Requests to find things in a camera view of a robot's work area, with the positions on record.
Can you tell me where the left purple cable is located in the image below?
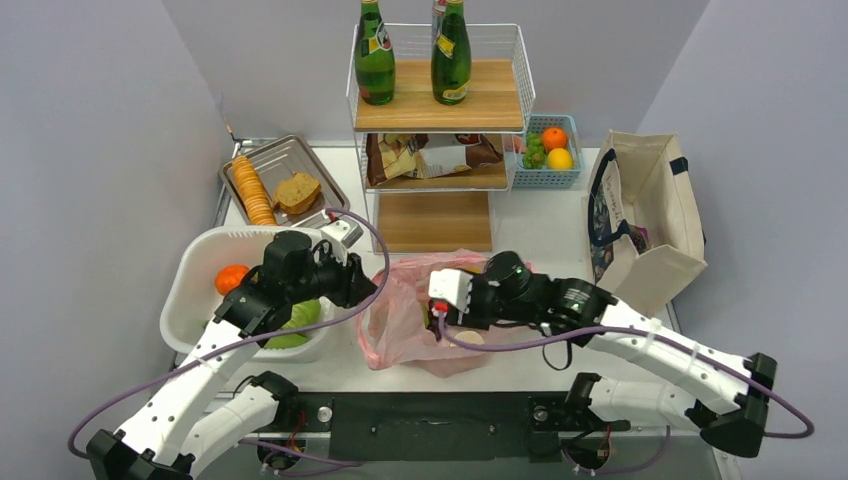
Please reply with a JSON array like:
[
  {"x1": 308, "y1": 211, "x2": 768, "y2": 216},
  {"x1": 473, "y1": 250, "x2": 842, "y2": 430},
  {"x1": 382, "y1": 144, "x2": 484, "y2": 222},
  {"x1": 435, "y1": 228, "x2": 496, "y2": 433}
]
[{"x1": 67, "y1": 207, "x2": 393, "y2": 461}]

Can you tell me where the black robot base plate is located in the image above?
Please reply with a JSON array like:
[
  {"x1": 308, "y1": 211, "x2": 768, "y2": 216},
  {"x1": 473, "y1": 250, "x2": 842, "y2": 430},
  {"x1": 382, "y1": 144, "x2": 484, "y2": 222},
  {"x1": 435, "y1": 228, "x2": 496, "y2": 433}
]
[{"x1": 269, "y1": 392, "x2": 607, "y2": 462}]

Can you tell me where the green leafy vegetable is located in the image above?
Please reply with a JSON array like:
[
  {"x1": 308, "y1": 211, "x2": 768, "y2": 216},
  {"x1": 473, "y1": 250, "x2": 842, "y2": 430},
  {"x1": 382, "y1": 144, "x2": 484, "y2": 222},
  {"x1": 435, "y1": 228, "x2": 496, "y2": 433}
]
[{"x1": 264, "y1": 300, "x2": 322, "y2": 351}]

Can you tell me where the beige canvas tote bag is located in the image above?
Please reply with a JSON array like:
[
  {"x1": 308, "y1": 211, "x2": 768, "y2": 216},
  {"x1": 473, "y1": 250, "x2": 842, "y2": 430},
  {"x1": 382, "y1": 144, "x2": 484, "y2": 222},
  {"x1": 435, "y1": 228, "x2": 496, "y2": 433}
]
[{"x1": 585, "y1": 131, "x2": 707, "y2": 315}]

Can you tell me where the white plastic basin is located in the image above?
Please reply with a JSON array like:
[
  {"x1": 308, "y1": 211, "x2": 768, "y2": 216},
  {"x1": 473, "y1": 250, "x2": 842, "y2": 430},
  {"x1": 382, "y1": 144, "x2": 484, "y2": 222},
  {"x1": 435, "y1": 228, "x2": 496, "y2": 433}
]
[{"x1": 160, "y1": 225, "x2": 341, "y2": 364}]

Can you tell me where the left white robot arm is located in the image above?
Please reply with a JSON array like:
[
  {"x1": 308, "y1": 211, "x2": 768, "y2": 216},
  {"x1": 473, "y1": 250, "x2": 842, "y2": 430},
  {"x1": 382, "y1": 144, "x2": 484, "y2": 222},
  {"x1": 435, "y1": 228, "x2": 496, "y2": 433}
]
[{"x1": 86, "y1": 229, "x2": 379, "y2": 479}]

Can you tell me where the yellow lemon in basket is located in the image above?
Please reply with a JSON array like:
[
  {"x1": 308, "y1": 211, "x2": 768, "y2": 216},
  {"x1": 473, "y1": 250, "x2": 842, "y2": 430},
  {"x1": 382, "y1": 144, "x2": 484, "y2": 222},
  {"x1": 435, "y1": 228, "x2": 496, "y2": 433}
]
[{"x1": 546, "y1": 148, "x2": 575, "y2": 170}]

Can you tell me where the purple snack packet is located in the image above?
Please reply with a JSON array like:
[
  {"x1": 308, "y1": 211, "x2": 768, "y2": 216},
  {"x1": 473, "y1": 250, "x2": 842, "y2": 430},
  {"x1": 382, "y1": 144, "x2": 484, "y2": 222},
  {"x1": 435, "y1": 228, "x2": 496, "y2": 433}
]
[{"x1": 628, "y1": 225, "x2": 651, "y2": 255}]

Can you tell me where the purple cable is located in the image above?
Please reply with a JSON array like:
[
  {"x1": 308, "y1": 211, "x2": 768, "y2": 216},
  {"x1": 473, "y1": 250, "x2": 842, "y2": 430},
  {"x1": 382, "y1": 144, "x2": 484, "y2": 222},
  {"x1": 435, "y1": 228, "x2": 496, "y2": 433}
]
[
  {"x1": 433, "y1": 305, "x2": 815, "y2": 441},
  {"x1": 67, "y1": 207, "x2": 393, "y2": 461}
]

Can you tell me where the white brown snack bag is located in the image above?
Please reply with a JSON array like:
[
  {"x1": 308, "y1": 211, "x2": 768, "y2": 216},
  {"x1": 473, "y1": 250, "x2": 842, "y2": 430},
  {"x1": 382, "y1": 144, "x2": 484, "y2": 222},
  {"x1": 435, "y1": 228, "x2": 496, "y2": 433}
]
[{"x1": 365, "y1": 133, "x2": 471, "y2": 186}]

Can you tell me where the orange fruit in basket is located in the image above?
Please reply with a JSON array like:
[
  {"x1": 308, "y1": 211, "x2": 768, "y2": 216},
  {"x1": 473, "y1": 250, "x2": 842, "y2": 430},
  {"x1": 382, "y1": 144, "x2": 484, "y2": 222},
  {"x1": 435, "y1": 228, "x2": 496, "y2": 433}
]
[{"x1": 540, "y1": 127, "x2": 569, "y2": 151}]

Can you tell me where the green grapes bunch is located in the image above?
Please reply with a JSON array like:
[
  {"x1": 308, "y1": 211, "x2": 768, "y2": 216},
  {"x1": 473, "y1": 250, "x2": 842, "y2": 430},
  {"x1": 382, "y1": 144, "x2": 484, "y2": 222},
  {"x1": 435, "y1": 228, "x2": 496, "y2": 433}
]
[{"x1": 522, "y1": 132, "x2": 547, "y2": 169}]

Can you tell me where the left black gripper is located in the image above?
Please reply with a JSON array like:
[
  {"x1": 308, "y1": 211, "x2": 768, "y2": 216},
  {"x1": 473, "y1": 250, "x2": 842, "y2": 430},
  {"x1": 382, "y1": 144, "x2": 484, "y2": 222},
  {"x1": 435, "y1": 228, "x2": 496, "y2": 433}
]
[{"x1": 287, "y1": 243, "x2": 377, "y2": 308}]

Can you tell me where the left green glass bottle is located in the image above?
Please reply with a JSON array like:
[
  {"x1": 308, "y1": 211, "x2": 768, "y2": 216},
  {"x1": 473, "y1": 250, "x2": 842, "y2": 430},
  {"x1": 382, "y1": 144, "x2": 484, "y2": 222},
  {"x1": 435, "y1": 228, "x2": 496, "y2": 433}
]
[{"x1": 354, "y1": 0, "x2": 396, "y2": 105}]

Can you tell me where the orange tomato in basin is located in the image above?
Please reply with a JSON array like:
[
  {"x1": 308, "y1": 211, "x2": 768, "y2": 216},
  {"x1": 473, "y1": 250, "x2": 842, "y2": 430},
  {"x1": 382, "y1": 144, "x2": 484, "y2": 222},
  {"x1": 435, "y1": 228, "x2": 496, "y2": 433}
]
[{"x1": 214, "y1": 264, "x2": 250, "y2": 296}]

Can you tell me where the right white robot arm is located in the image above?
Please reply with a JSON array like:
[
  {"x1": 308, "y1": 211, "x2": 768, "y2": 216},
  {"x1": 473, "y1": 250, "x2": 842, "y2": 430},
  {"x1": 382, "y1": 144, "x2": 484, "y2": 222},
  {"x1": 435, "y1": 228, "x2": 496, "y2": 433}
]
[{"x1": 428, "y1": 251, "x2": 778, "y2": 458}]

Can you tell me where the blue plastic basket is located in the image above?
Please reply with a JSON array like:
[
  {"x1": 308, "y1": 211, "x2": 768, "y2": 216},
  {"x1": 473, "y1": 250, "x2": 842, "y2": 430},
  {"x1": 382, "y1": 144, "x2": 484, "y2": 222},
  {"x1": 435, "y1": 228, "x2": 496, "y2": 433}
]
[{"x1": 512, "y1": 114, "x2": 584, "y2": 189}]

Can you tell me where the right green glass bottle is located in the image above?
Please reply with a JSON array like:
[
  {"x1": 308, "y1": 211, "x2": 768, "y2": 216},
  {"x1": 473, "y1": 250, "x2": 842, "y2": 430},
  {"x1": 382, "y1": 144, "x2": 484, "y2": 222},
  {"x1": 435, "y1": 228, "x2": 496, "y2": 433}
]
[{"x1": 431, "y1": 0, "x2": 472, "y2": 105}]

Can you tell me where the watermelon slice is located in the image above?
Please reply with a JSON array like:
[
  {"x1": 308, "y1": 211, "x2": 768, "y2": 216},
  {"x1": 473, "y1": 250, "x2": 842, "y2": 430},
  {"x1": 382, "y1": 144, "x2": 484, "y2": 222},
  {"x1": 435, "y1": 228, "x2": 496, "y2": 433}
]
[{"x1": 502, "y1": 135, "x2": 526, "y2": 155}]

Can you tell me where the pink plastic grocery bag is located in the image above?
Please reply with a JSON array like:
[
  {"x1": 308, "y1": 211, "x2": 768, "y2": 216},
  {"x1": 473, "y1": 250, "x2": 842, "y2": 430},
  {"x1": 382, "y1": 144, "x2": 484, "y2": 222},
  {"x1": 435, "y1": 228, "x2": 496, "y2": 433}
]
[{"x1": 354, "y1": 249, "x2": 490, "y2": 378}]

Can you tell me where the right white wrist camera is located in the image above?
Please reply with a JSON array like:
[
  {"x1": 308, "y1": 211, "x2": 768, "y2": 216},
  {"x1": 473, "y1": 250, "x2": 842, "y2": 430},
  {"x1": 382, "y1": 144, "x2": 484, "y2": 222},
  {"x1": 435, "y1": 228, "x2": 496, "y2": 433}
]
[{"x1": 428, "y1": 268, "x2": 474, "y2": 313}]

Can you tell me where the white wire shelf rack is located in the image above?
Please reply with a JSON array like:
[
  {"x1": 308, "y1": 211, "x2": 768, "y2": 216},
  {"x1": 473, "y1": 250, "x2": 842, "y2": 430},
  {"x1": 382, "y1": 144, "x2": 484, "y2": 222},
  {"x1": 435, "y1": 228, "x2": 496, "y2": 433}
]
[{"x1": 346, "y1": 23, "x2": 536, "y2": 254}]

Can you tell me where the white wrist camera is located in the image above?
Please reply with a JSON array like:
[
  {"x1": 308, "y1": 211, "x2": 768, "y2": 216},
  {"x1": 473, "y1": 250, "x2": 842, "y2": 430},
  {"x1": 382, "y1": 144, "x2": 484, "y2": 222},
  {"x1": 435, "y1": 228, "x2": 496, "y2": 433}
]
[
  {"x1": 428, "y1": 268, "x2": 474, "y2": 313},
  {"x1": 320, "y1": 212, "x2": 364, "y2": 249}
]

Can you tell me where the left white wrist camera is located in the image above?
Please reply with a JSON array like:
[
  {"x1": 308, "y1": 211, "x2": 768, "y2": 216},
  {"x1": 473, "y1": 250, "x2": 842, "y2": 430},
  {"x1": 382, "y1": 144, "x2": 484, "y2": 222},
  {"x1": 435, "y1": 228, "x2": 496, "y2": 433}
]
[{"x1": 320, "y1": 212, "x2": 364, "y2": 249}]

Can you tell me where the stack of round crackers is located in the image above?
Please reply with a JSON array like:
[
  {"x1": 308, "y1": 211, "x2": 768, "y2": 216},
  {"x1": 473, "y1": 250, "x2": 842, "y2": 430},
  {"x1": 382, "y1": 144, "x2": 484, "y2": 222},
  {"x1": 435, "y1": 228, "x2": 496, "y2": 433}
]
[{"x1": 232, "y1": 156, "x2": 277, "y2": 226}]

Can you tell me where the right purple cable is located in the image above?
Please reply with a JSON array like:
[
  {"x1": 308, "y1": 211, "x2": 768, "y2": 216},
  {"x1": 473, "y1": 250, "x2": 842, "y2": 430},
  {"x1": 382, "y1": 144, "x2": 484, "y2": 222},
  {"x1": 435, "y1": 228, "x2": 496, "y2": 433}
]
[{"x1": 433, "y1": 305, "x2": 815, "y2": 441}]

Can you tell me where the green glass bottle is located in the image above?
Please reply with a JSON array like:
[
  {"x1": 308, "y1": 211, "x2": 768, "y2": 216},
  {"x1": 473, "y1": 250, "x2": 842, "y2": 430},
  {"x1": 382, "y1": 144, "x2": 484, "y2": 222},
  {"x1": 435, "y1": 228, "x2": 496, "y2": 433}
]
[
  {"x1": 354, "y1": 0, "x2": 396, "y2": 105},
  {"x1": 431, "y1": 0, "x2": 472, "y2": 105}
]

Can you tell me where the slice of brown bread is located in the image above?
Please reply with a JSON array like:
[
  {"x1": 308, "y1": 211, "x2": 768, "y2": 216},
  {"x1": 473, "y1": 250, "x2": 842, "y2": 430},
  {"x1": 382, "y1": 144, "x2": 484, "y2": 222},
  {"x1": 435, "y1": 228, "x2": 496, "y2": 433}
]
[{"x1": 273, "y1": 172, "x2": 322, "y2": 215}]

